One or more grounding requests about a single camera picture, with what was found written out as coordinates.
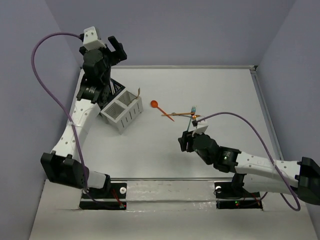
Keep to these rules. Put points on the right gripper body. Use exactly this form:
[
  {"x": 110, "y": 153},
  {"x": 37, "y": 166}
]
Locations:
[{"x": 187, "y": 137}]

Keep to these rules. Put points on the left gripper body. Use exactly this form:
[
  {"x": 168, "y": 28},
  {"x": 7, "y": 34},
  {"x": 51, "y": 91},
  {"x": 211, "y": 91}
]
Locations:
[{"x": 114, "y": 53}]

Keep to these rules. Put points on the gold metal fork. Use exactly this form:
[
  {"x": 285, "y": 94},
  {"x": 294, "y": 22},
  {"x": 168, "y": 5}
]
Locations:
[{"x": 138, "y": 94}]

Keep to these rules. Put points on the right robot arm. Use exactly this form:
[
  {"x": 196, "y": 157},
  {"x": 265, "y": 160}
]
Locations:
[{"x": 254, "y": 173}]

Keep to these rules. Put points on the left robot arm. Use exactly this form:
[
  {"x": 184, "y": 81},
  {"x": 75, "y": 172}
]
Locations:
[{"x": 65, "y": 165}]

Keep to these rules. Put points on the black utensil caddy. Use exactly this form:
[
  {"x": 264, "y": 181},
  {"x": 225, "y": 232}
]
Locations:
[{"x": 116, "y": 87}]

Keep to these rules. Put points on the iridescent metal fork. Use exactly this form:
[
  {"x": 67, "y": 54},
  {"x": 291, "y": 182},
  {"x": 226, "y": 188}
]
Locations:
[{"x": 193, "y": 110}]

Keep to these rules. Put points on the white utensil caddy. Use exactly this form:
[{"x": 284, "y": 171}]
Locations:
[{"x": 118, "y": 114}]

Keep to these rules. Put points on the orange plastic spoon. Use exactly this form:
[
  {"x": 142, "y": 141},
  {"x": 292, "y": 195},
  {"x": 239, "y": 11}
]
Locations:
[{"x": 154, "y": 104}]

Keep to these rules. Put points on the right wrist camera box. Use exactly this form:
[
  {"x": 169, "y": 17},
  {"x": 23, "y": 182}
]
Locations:
[{"x": 199, "y": 128}]

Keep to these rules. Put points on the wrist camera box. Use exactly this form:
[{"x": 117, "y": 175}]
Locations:
[
  {"x": 92, "y": 39},
  {"x": 199, "y": 128}
]

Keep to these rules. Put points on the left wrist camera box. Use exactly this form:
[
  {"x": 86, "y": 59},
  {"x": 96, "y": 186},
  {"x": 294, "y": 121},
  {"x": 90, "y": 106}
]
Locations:
[{"x": 92, "y": 39}]

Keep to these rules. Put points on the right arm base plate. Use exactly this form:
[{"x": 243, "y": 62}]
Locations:
[{"x": 228, "y": 198}]

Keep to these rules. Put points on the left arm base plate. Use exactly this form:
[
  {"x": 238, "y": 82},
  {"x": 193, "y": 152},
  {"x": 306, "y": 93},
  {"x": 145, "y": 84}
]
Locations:
[{"x": 112, "y": 200}]

